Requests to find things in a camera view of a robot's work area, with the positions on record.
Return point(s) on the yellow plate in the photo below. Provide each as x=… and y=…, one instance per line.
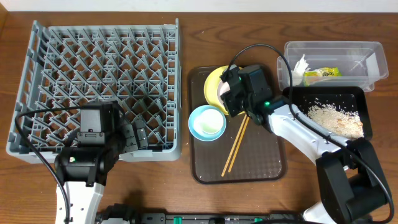
x=210, y=88

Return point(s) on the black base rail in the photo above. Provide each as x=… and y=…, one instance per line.
x=121, y=213

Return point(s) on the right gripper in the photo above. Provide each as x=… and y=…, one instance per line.
x=230, y=101

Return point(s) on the white cup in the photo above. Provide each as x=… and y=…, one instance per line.
x=209, y=121

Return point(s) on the crumpled white tissue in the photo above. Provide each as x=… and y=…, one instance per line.
x=301, y=67

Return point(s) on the left wooden chopstick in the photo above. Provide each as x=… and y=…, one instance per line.
x=225, y=169

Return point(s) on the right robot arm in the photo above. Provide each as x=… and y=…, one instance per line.
x=351, y=181

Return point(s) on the clear plastic waste bin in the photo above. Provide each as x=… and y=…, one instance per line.
x=360, y=63

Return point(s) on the pile of rice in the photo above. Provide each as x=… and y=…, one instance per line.
x=337, y=119

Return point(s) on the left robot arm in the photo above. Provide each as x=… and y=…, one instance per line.
x=104, y=135

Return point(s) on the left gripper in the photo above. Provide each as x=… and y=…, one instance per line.
x=131, y=137

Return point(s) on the black tray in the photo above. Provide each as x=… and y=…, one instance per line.
x=350, y=97

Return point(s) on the yellow green snack wrapper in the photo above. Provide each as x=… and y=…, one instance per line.
x=320, y=74

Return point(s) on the pink bowl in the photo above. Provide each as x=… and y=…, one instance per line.
x=222, y=88

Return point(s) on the right wooden chopstick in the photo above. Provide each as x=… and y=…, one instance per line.
x=238, y=141

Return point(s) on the wooden chopstick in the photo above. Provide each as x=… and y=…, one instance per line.
x=225, y=169
x=238, y=141

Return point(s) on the grey plastic dishwasher rack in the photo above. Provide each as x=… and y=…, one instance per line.
x=68, y=66

